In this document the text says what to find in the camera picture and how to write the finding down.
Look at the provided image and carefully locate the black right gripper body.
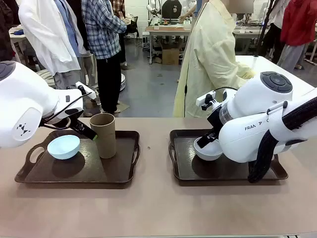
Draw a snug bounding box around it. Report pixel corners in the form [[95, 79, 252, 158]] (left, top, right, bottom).
[[207, 105, 225, 136]]

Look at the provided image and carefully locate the person in dark brown jacket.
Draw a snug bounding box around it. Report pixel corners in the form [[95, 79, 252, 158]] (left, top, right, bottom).
[[0, 0, 20, 62]]

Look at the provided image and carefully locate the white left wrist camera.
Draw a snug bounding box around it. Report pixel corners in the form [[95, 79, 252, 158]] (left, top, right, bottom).
[[75, 81, 96, 100]]

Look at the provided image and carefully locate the person in black logo shirt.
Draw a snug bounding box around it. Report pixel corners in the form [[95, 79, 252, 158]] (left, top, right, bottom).
[[162, 0, 184, 19]]

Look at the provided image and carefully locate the person in yellow gown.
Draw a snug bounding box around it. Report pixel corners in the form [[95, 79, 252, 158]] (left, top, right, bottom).
[[172, 0, 257, 118]]

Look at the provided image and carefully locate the person in black trousers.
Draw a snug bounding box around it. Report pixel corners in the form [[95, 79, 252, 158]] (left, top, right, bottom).
[[261, 0, 285, 64]]

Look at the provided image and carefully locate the cardboard box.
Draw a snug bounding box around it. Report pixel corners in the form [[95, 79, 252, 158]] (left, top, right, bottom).
[[161, 48, 181, 65]]

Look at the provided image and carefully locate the grey striped round cushion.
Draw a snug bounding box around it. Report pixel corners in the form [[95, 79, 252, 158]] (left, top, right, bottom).
[[37, 69, 56, 87]]

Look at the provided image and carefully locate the white round floor robot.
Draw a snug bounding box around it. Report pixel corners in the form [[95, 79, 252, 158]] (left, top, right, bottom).
[[120, 71, 128, 92]]

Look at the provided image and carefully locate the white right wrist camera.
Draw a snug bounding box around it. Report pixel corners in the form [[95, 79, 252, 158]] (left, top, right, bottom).
[[196, 92, 215, 108]]

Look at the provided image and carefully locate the person in plaid shirt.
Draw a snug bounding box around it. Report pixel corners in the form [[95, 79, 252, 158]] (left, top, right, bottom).
[[81, 0, 128, 114]]

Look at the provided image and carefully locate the background white workbench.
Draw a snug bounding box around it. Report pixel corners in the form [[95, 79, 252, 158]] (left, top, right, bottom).
[[145, 23, 193, 65]]

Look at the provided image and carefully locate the black right arm cable sleeve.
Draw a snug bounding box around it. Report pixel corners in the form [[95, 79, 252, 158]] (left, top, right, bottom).
[[247, 95, 317, 183]]

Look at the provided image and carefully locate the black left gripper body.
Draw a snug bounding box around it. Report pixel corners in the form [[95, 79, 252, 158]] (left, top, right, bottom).
[[64, 108, 85, 130]]

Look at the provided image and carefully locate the person's right forearm yellow sleeve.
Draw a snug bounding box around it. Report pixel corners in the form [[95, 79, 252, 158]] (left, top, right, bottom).
[[232, 61, 257, 86]]

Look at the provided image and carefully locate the white bowl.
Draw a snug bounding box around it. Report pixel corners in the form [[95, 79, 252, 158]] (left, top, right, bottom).
[[193, 137, 223, 161]]

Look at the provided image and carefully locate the dark brown plastic tray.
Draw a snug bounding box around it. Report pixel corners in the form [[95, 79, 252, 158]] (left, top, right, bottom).
[[14, 130, 141, 184], [168, 128, 289, 181]]

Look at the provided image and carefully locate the black tripod pole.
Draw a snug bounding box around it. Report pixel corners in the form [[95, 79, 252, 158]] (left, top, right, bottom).
[[256, 0, 275, 58]]

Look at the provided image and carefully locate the tall tan cup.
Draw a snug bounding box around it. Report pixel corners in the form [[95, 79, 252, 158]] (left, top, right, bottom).
[[89, 113, 117, 159]]

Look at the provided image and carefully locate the light blue bowl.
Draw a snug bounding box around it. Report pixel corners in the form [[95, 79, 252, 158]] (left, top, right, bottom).
[[47, 135, 81, 160]]

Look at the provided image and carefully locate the black left wrist camera cable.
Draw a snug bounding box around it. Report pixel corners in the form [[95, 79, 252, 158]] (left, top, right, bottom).
[[41, 93, 93, 131]]

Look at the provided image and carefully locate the person in red jacket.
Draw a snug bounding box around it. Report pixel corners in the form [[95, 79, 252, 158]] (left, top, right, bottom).
[[277, 0, 317, 72]]

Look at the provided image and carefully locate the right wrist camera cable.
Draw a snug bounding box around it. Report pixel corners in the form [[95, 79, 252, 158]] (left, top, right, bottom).
[[210, 86, 240, 97]]

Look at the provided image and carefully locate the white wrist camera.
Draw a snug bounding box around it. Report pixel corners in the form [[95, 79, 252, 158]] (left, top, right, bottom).
[[196, 92, 215, 108], [75, 81, 96, 100]]

